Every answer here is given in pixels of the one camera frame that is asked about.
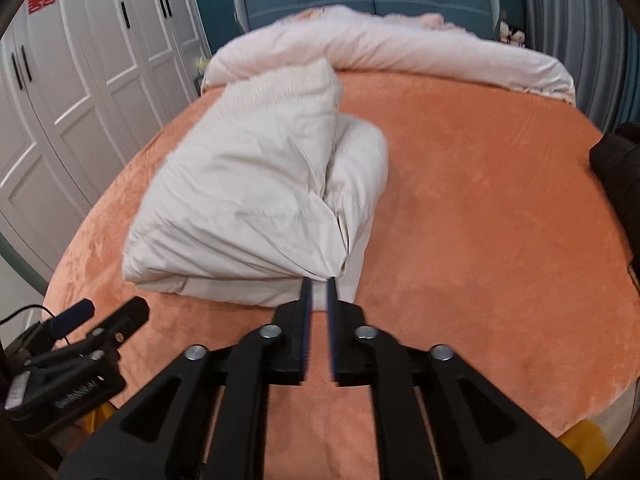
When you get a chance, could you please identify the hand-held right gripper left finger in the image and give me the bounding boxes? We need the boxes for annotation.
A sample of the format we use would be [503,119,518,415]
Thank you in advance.
[59,277,315,480]

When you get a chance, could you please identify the dark cloth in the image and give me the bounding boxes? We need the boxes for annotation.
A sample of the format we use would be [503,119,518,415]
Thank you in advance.
[589,121,640,241]

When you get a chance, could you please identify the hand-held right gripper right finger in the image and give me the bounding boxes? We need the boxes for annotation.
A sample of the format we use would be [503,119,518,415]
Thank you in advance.
[326,277,587,480]

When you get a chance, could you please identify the black cable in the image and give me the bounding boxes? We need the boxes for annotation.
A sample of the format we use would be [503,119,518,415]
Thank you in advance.
[0,302,48,331]

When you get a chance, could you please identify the small plush toy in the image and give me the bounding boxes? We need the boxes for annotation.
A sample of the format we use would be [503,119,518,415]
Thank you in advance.
[499,20,527,50]

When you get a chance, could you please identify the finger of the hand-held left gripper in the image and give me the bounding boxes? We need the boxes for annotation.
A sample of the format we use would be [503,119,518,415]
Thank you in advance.
[22,298,96,356]
[30,296,151,368]

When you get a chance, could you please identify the yellow cloth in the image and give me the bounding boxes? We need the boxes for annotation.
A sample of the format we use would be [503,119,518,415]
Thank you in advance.
[557,419,613,463]

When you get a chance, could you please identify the orange plush bed blanket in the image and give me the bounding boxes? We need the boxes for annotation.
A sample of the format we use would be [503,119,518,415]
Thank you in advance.
[42,67,640,480]

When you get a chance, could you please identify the white padded jacket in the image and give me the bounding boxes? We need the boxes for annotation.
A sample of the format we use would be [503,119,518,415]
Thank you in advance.
[122,55,392,308]

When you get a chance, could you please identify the white panelled wardrobe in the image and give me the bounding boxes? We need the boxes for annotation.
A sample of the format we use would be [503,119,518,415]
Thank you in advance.
[0,0,213,286]

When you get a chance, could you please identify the grey pleated curtain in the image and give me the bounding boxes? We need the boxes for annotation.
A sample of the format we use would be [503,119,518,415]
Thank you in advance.
[517,0,640,136]

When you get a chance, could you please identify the pale pink rolled duvet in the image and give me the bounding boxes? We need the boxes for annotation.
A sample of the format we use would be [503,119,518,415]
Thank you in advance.
[202,4,577,107]

